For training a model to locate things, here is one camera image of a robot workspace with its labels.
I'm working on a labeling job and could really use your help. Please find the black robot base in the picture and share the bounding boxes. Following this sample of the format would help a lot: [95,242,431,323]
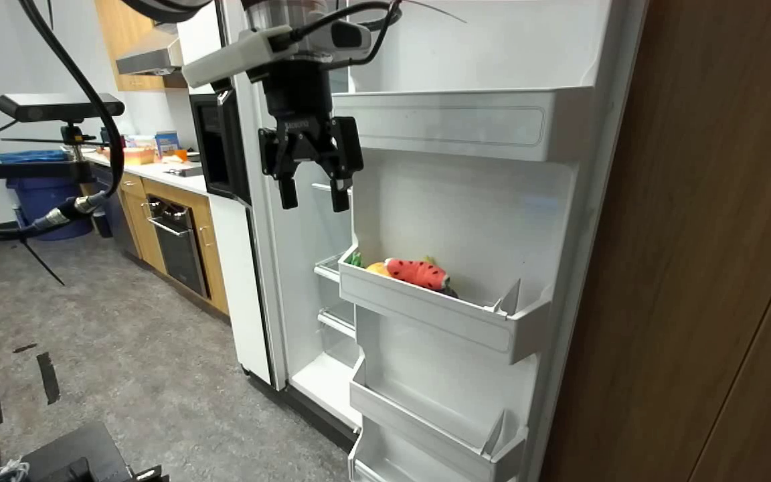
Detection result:
[0,423,172,482]

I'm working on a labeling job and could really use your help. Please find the white door rack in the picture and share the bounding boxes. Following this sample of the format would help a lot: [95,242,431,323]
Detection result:
[349,420,459,482]
[337,249,554,364]
[336,87,601,162]
[350,359,528,482]

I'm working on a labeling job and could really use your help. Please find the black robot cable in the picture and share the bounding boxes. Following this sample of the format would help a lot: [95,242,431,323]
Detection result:
[0,0,130,242]

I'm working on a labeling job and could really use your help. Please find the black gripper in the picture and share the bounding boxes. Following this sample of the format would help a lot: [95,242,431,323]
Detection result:
[259,59,365,210]

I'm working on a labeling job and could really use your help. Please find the black built-in oven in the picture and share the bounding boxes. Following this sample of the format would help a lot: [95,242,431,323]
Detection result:
[147,194,208,295]

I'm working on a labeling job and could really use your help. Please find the black camera on stand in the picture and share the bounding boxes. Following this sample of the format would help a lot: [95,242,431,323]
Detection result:
[0,92,125,143]

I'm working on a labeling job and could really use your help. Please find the red watermelon plushy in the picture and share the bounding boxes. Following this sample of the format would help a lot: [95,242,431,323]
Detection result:
[387,257,451,291]

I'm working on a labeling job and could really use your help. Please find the white refrigerator door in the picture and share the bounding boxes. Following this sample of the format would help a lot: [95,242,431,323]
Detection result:
[349,0,650,482]

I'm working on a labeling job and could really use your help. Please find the white upper door rack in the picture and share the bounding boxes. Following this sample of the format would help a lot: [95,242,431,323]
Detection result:
[336,87,601,162]

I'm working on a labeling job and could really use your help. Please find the white bottom door rack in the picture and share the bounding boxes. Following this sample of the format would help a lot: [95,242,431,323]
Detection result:
[349,420,459,482]

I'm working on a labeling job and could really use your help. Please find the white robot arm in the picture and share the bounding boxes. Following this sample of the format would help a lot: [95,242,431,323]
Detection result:
[183,0,401,210]

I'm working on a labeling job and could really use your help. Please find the white middle door rack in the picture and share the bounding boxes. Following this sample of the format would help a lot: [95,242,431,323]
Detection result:
[337,249,554,364]

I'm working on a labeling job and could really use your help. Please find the white lower door rack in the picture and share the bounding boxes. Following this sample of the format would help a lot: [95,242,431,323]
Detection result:
[350,359,528,482]

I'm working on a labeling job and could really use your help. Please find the brown wooden panel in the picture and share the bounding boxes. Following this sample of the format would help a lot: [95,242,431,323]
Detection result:
[540,0,771,482]

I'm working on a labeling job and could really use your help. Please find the blue recycling bin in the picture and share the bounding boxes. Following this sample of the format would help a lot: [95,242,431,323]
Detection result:
[0,150,95,240]

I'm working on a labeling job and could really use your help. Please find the yellow banana plushy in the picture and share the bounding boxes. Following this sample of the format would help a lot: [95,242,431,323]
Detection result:
[368,262,391,279]

